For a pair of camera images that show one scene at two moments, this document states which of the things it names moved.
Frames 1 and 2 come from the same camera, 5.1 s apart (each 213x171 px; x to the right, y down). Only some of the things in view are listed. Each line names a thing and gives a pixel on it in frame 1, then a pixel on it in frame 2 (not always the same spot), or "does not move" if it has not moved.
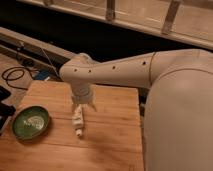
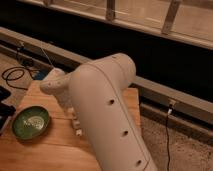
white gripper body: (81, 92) -> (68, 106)
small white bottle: (78, 119) does not move
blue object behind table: (42, 75) does not move
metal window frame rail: (186, 20) does not move
